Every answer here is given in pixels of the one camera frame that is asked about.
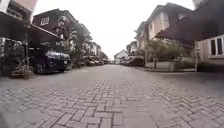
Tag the row of parked cars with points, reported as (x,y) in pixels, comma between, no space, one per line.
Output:
(93,61)

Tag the building with dark roof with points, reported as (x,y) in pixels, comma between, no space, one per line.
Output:
(206,30)

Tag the grey brick paved road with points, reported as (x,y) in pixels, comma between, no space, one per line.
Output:
(110,96)

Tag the raised grey pavement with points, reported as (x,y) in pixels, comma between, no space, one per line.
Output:
(166,70)

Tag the dark multi-storey building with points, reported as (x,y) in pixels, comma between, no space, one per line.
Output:
(53,23)

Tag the dark carport roof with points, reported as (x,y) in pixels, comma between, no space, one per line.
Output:
(30,31)

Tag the dark red parked car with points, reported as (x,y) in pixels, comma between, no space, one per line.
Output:
(136,61)

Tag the cream multi-storey building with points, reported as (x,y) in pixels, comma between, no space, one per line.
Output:
(160,23)

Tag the low grey wall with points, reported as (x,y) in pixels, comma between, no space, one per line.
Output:
(166,65)

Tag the white gabled building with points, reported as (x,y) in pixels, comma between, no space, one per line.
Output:
(120,56)

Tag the small green tree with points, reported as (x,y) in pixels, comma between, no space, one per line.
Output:
(161,50)

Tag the row of houses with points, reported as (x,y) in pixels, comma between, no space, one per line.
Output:
(95,50)

